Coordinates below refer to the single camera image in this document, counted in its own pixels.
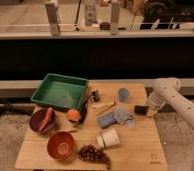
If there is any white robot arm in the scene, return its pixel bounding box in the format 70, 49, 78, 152
141, 77, 194, 171

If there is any dark purple bowl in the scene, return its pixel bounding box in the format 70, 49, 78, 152
29, 108, 56, 134

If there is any orange carrot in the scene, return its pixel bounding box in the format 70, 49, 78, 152
39, 107, 53, 132

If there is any orange-brown bowl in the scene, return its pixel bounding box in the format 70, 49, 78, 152
47, 131, 75, 160

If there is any small dark toy figure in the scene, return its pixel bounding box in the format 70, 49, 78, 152
91, 90, 100, 102

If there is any blue plastic cup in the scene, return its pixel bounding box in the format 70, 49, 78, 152
118, 88, 130, 103

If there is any blue sponge block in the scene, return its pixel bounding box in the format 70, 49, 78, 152
97, 112, 116, 129

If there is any bunch of dark grapes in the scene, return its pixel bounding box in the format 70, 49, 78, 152
78, 145, 111, 169

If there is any dark machine in background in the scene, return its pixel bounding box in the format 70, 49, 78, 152
141, 0, 194, 29

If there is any grey crumpled cloth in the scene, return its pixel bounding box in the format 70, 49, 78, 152
114, 108, 135, 128

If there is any white paper cup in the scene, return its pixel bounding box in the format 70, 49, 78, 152
97, 128, 120, 148

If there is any orange fruit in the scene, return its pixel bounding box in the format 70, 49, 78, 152
67, 109, 81, 122

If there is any white post right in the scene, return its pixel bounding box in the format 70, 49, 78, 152
110, 0, 120, 35

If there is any green plastic tray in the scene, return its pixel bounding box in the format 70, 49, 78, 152
31, 73, 89, 109

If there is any small round dark object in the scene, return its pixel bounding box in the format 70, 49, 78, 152
100, 22, 110, 30

